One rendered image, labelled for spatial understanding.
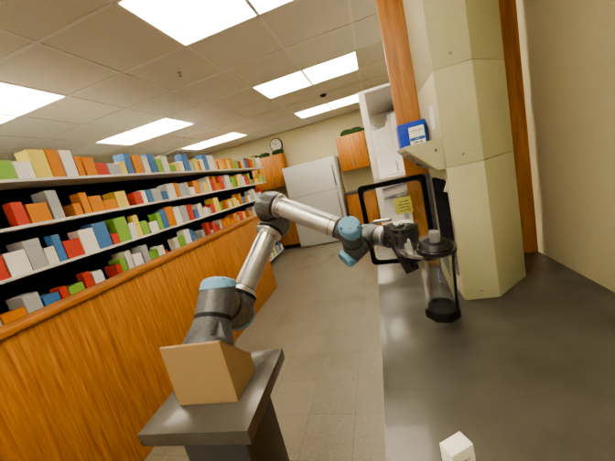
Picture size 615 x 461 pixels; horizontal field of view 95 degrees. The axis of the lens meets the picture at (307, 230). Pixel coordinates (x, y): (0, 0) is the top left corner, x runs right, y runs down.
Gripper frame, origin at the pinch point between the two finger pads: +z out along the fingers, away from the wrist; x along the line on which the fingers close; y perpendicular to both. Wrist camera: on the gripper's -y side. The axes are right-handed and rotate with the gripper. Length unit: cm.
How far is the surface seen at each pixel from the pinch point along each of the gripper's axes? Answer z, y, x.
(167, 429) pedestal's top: -15, -23, -82
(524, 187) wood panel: -17, 2, 70
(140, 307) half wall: -160, -31, -113
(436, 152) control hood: -9.9, 27.0, 17.4
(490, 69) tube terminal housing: -5, 48, 39
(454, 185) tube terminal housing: -7.5, 15.3, 20.0
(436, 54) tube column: -9, 55, 21
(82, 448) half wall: -109, -78, -150
